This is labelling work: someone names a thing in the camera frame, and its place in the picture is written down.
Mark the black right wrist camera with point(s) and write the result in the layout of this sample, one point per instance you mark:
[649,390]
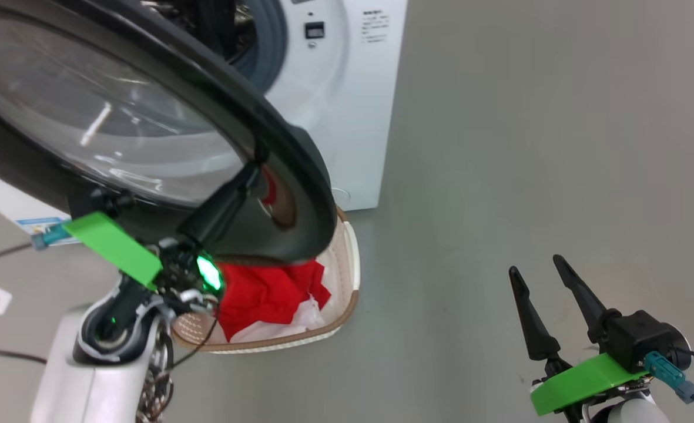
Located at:
[640,341]

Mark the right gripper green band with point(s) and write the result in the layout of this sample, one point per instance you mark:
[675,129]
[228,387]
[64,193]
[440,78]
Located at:
[582,382]

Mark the blue energy label sticker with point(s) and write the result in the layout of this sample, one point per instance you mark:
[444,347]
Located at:
[35,226]

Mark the white front-load washing machine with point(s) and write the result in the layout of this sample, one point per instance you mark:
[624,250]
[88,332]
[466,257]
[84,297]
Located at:
[335,117]

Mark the red and white garment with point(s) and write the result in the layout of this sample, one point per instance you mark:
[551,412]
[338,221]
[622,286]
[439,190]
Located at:
[264,294]

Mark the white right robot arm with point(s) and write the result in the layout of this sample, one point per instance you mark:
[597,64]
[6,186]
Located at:
[629,411]

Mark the washing machine door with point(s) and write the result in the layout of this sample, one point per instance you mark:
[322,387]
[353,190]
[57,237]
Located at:
[147,76]

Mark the cream perforated basket brown rim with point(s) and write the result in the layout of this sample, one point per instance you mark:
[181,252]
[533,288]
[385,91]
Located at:
[346,258]

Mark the round drain filter cover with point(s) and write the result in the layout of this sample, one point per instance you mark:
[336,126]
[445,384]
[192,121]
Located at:
[342,195]

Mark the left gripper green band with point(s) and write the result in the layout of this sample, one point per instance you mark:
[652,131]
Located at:
[117,247]

